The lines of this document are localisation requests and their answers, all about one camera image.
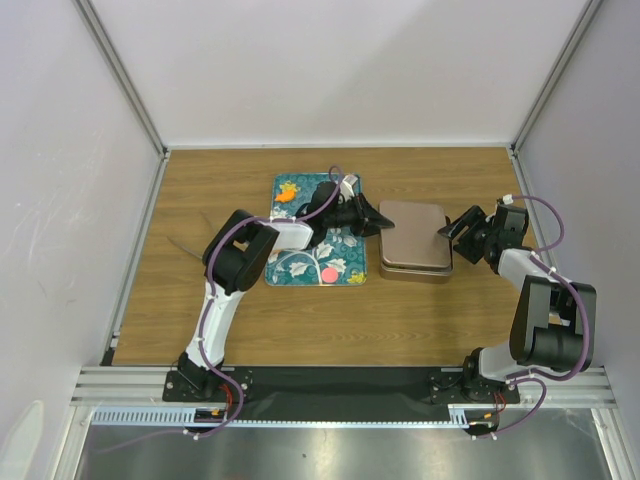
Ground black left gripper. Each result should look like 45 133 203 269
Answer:
323 193 392 238

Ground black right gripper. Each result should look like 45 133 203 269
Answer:
437 205 497 264

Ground rose gold tin lid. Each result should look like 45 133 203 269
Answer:
379 200 453 272

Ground rose gold cookie tin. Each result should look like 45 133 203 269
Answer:
379 263 453 284

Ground metal slotted tongs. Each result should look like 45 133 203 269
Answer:
166 210 214 261

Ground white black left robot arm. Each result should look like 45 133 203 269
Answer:
163 180 395 402

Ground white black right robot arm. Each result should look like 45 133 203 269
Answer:
438 196 597 403

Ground teal floral serving tray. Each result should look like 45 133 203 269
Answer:
264 173 367 287

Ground pink round cookie lower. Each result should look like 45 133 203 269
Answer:
321 267 340 284

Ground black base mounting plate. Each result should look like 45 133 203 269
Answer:
162 366 521 423

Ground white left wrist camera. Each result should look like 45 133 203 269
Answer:
340 174 360 202

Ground aluminium cable rail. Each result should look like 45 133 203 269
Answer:
72 366 616 434

